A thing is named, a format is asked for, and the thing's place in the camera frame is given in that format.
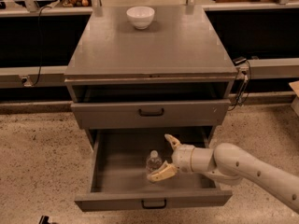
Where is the black middle drawer handle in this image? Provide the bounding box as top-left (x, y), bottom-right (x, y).
top-left (141, 199), bottom-right (167, 210)

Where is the black power adapter with cables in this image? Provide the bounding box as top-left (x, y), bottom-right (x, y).
top-left (229, 57), bottom-right (251, 111)

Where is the open grey middle drawer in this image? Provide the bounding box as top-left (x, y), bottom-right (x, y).
top-left (75, 127), bottom-right (232, 212)

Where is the white ceramic bowl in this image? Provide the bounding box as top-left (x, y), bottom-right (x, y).
top-left (126, 7), bottom-right (155, 30)

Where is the grey drawer cabinet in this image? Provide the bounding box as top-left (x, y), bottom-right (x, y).
top-left (64, 6), bottom-right (236, 142)

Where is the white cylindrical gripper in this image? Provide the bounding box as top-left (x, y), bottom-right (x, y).
top-left (146, 133), bottom-right (195, 182)

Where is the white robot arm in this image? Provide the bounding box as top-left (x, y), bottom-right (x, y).
top-left (148, 133), bottom-right (299, 213)

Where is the small black object on floor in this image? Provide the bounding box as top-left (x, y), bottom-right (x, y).
top-left (38, 216), bottom-right (50, 224)

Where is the clear plastic water bottle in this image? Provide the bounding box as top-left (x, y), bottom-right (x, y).
top-left (146, 150), bottom-right (163, 175)

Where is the black drawer handle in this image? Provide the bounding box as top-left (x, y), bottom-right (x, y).
top-left (141, 199), bottom-right (167, 210)
top-left (138, 108), bottom-right (164, 117)

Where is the black upper drawer handle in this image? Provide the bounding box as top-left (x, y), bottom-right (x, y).
top-left (138, 108), bottom-right (164, 117)

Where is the black hanging cable left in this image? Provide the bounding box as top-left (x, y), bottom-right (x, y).
top-left (31, 5), bottom-right (53, 87)

